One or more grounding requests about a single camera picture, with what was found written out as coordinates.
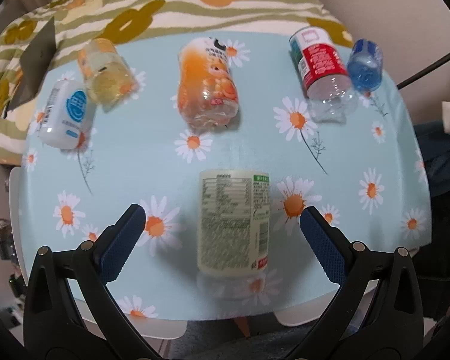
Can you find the orange cartoon label bottle cup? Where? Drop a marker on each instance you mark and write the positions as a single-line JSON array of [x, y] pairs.
[[207, 96]]

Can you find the daisy print light blue cloth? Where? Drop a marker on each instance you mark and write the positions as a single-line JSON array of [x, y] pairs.
[[364, 175]]

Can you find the striped flower pattern blanket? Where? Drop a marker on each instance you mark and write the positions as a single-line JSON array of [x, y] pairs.
[[121, 21]]

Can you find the white bottle cup blue logo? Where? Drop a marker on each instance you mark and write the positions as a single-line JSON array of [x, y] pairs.
[[68, 117]]

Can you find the small blue plastic cup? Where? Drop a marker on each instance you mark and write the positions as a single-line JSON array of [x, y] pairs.
[[365, 65]]

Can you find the clear cup orange yellow label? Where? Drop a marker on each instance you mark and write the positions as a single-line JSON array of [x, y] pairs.
[[107, 78]]

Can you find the clear cup pale green label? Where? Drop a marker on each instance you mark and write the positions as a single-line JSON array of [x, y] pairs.
[[234, 222]]

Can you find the red green label bottle cup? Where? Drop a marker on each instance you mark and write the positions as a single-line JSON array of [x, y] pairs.
[[325, 81]]

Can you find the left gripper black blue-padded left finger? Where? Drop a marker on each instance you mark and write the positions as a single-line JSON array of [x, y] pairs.
[[70, 313]]

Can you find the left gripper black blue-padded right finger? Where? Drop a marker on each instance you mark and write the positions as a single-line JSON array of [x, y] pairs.
[[377, 311]]

